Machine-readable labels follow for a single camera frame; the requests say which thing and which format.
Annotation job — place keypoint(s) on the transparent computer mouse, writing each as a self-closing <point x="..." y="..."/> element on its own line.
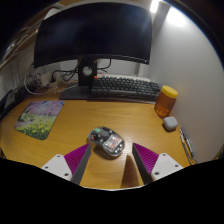
<point x="106" y="140"/>

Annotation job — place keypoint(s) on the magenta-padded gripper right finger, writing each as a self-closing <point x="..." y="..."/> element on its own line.
<point x="163" y="165"/>

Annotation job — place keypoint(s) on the small grey earbuds case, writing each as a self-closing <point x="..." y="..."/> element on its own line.
<point x="170" y="123"/>

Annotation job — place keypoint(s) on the black curved monitor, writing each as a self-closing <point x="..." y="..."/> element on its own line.
<point x="93" y="33"/>

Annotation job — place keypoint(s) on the white power strip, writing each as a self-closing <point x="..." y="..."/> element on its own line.
<point x="45" y="80"/>

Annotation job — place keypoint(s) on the orange jar with yellow lid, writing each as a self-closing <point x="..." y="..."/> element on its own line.
<point x="165" y="101"/>

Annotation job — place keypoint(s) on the black keyboard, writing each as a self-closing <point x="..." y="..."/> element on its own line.
<point x="125" y="87"/>

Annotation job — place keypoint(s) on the flower meadow print mouse pad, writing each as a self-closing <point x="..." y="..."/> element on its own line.
<point x="38" y="118"/>

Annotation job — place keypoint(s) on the black and silver pen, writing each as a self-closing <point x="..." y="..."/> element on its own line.
<point x="186" y="143"/>

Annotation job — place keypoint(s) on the wooden wall shelf unit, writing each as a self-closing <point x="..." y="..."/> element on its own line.
<point x="13" y="46"/>

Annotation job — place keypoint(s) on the bright light bar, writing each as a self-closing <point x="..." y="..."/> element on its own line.
<point x="154" y="6"/>

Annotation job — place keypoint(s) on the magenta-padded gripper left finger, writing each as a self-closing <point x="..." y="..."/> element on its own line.
<point x="60" y="165"/>

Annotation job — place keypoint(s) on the silver mini computer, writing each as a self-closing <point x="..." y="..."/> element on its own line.
<point x="10" y="98"/>

